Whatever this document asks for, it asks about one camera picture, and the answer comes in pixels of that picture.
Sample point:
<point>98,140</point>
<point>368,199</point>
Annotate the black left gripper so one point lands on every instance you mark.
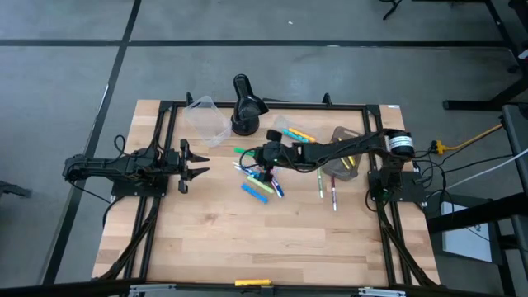
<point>185,165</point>

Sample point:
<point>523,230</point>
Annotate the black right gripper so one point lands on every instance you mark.
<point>274,154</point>

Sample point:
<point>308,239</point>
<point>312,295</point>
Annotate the teal thick highlighter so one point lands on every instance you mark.
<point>295,136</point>

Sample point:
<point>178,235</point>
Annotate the dark blue thin marker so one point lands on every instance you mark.
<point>247,172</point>

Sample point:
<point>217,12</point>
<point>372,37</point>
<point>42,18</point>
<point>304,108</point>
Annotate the light green thick highlighter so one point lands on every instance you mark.
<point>260,185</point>

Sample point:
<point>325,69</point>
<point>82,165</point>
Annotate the yellow thick highlighter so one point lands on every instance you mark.
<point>303,135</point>

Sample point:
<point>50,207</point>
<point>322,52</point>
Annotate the blue thick highlighter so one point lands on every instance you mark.
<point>254,194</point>

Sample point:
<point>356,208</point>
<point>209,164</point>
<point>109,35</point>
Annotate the clear plastic bin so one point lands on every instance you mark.
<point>208,121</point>
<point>288,123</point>

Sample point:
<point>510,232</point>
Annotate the green thin marker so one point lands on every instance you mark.
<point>320,183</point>

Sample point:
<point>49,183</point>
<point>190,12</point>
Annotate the yellow thin marker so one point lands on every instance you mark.
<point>351,160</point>
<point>343,162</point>

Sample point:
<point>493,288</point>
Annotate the maroon thin marker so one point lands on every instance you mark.
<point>333,194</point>

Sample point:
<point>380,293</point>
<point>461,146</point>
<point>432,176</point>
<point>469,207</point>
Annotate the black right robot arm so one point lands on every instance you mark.
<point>342,148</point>

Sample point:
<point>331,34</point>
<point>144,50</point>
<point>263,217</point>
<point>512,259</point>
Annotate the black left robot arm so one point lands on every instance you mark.
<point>103,165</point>

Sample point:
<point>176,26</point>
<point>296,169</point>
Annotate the smoky grey plastic bin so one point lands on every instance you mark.
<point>346,173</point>

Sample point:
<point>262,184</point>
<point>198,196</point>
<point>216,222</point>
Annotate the yellow clamp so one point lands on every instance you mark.
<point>252,282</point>

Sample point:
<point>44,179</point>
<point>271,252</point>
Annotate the black metal bar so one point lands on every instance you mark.
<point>62,288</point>

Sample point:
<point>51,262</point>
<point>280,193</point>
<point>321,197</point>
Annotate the black chair foot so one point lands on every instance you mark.
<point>14,189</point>

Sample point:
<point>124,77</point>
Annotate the black stand leg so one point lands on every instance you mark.
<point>389,10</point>

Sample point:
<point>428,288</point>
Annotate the black metal beam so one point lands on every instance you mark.
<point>474,214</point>

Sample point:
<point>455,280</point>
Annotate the white panel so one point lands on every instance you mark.
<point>466,243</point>

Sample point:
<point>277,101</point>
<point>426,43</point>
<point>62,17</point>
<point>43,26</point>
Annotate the black table foot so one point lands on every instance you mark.
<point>486,102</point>

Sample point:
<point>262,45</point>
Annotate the black aluminium table frame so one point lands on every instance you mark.
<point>288,106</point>

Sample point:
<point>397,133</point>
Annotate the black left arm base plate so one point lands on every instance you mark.
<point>123,190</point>

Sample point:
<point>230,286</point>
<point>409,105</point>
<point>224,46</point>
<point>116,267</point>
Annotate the silver metal bracket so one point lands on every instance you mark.
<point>150,288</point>
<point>381,292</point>

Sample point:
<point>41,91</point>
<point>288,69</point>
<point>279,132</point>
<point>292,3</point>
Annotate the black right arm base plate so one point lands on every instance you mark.
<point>414,194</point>

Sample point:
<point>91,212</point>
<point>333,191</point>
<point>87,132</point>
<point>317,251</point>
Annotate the grey metal post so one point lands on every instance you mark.
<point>515,140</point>

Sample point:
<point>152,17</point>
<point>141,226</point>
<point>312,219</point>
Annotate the black stand frame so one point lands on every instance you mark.
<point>501,24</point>

